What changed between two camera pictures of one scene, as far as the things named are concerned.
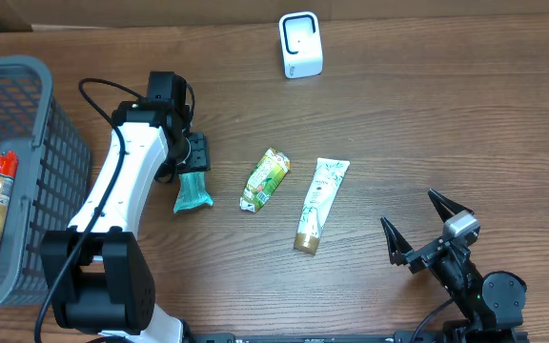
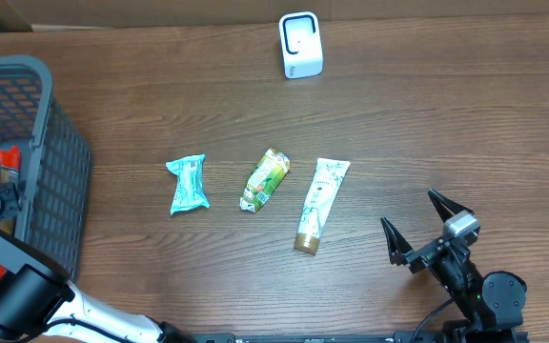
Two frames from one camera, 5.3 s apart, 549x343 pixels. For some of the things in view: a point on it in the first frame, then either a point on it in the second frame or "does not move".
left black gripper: [202, 159] to [19, 208]
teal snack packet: [193, 191] does not move
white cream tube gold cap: [330, 174] does not move
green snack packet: [264, 180] does not move
